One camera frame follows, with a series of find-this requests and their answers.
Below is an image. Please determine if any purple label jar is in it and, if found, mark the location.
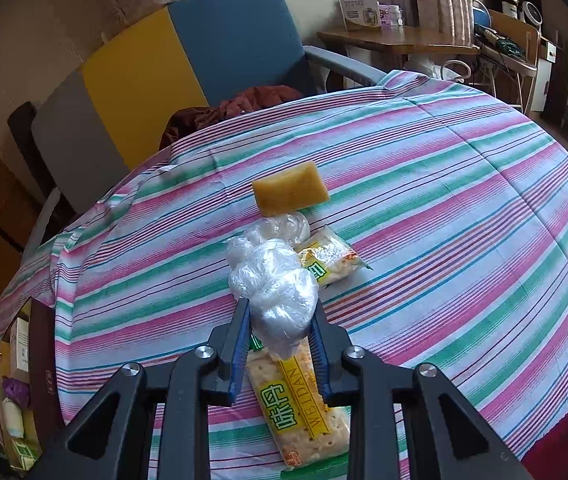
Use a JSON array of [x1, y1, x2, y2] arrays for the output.
[[379, 4, 405, 29]]

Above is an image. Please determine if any clear plastic bag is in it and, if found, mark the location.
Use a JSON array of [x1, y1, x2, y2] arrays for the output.
[[227, 239, 319, 360], [242, 211, 311, 251]]

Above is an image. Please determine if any white wire desk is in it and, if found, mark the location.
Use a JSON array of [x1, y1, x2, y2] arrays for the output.
[[474, 25, 539, 111]]

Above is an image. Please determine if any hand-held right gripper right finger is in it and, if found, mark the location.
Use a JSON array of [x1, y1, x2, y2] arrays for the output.
[[309, 305, 534, 480]]

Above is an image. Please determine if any blue yellow grey sofa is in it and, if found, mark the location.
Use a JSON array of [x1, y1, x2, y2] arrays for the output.
[[30, 0, 389, 213]]

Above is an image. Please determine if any wooden table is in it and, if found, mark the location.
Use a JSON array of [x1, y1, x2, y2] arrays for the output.
[[316, 24, 480, 57]]

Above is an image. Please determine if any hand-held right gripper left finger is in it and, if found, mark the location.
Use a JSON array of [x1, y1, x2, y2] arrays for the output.
[[29, 297, 253, 480]]

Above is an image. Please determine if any dark red cloth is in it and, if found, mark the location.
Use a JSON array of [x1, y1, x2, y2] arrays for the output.
[[159, 85, 305, 151]]

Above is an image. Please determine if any white round fan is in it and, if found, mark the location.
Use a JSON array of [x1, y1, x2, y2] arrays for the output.
[[520, 0, 545, 27]]

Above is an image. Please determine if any grey bed rail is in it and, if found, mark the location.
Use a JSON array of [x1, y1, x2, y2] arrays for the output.
[[23, 187, 63, 257]]

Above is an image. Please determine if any brown cardboard storage box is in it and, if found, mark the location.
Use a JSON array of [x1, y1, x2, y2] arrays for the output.
[[0, 299, 67, 476]]

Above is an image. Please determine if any purple plastic bag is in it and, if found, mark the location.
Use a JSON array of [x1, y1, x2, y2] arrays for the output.
[[2, 377, 31, 407]]

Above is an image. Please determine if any yellow sponge block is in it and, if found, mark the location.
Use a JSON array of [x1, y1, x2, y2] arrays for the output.
[[252, 161, 329, 217]]

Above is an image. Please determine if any cracker packet with yellow label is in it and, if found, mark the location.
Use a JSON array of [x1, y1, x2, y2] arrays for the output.
[[295, 225, 369, 288], [245, 335, 352, 470]]

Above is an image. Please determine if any white printed carton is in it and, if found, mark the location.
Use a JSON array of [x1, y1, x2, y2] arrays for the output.
[[335, 0, 383, 32]]

